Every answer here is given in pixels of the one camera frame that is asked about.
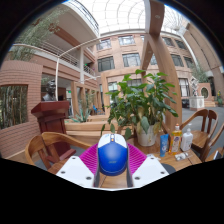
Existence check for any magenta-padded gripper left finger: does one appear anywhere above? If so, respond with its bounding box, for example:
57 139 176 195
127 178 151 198
55 143 102 189

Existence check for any blue squeeze tube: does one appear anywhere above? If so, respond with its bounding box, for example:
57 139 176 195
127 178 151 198
159 133 170 158

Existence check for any blue and white computer mouse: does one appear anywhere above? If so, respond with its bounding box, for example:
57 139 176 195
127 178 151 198
96 132 129 177

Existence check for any wooden armchair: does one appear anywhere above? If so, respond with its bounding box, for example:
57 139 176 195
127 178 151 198
24 131 93 168

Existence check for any green plant in white pot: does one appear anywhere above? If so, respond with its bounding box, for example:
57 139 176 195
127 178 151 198
100 68 179 148

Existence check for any white sculpture on pedestal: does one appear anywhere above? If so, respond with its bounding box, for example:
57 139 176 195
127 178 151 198
188 75 205 109

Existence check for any dark grey notebook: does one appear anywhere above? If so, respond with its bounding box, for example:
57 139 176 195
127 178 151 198
213 149 223 161

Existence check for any yellow dish soap bottle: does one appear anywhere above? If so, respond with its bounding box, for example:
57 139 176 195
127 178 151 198
168 123 183 156

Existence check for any dark red wooden podium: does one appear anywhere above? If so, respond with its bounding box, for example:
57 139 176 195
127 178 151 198
30 100 78 161

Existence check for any spiky green agave plant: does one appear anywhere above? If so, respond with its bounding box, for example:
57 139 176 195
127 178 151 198
71 96 96 123

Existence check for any long wooden planter box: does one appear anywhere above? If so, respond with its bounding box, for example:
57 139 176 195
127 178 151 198
64 114 134 137

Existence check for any white pump bottle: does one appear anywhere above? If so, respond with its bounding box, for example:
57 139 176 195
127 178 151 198
180 123 195 153

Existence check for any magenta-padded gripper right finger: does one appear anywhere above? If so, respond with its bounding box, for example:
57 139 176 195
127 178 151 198
125 143 170 189

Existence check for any dark bust statue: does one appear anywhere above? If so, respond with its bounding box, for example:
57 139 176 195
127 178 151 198
42 79 58 102

